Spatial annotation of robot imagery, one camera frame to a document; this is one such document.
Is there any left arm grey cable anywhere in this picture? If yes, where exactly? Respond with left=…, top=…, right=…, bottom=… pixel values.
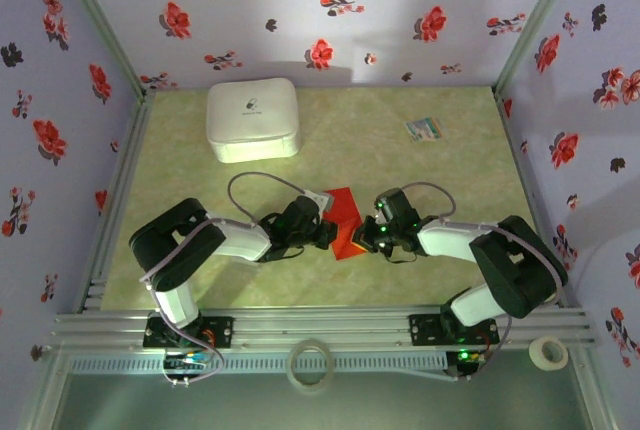
left=138, top=171, right=311, bottom=387

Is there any slotted grey cable duct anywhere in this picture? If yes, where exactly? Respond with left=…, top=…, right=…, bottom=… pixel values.
left=67, top=352, right=449, bottom=376

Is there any red paper sheet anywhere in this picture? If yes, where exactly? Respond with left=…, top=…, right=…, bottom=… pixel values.
left=324, top=185, right=374, bottom=262

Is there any aluminium frame leg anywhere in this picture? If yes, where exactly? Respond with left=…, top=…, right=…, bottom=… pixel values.
left=569, top=349, right=619, bottom=430
left=19, top=349, right=71, bottom=430

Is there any aluminium corner post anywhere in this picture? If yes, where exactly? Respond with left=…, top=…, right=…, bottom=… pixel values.
left=47, top=0, right=154, bottom=101
left=492, top=0, right=586, bottom=99

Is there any aluminium side rail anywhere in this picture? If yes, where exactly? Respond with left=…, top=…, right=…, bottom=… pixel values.
left=74, top=89, right=156, bottom=314
left=492, top=87, right=571, bottom=309

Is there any long aluminium mounting rail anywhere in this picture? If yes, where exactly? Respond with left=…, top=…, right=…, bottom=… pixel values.
left=49, top=303, right=599, bottom=351

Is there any thin black cable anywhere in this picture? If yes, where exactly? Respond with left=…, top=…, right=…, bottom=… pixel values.
left=262, top=244, right=306, bottom=265
left=384, top=247, right=419, bottom=265

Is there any white tape roll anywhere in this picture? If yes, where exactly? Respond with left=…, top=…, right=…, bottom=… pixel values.
left=528, top=335, right=570, bottom=371

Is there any small teal orange packet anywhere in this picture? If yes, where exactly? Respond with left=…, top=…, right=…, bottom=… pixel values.
left=403, top=117, right=445, bottom=144

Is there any right thin black cable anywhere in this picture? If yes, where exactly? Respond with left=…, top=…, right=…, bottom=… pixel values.
left=384, top=247, right=419, bottom=265

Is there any clear tape ring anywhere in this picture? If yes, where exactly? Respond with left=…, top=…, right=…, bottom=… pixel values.
left=285, top=337, right=336, bottom=396

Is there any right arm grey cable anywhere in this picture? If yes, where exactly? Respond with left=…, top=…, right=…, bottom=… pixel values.
left=399, top=181, right=570, bottom=382

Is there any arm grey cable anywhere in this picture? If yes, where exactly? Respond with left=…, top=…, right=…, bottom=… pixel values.
left=138, top=171, right=311, bottom=387
left=399, top=181, right=570, bottom=382

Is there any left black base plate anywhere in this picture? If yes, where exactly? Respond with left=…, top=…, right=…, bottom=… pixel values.
left=143, top=314, right=235, bottom=350

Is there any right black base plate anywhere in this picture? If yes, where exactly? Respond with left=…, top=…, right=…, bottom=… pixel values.
left=408, top=313, right=500, bottom=347

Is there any white zip case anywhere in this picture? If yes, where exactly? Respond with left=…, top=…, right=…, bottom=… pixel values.
left=206, top=77, right=301, bottom=165

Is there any left thin black cable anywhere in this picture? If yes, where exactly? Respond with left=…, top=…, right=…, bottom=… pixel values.
left=262, top=244, right=306, bottom=265

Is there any small circuit board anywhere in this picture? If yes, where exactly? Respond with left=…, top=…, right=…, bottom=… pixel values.
left=162, top=352, right=209, bottom=375
left=447, top=347, right=489, bottom=376

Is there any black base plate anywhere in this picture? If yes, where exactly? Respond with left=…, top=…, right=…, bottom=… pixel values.
left=143, top=314, right=235, bottom=350
left=408, top=313, right=500, bottom=347

